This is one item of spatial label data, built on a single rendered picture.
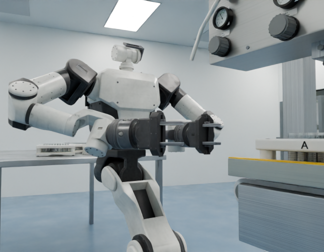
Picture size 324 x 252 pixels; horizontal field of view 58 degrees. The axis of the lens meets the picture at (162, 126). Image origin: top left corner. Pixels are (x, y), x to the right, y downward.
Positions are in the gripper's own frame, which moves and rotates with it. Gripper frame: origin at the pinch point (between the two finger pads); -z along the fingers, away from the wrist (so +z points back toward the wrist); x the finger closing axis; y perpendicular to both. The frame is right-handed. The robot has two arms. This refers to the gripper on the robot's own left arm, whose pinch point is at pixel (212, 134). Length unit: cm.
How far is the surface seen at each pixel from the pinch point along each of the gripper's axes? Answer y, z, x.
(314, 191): 13.4, -44.1, 8.9
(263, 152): 14.1, -35.0, 3.7
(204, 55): -298, 448, -176
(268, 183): 14.6, -36.4, 8.8
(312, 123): -14.4, -22.9, -2.4
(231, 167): 17.4, -30.3, 6.5
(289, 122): -10.3, -19.4, -2.8
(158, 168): -36, 116, 23
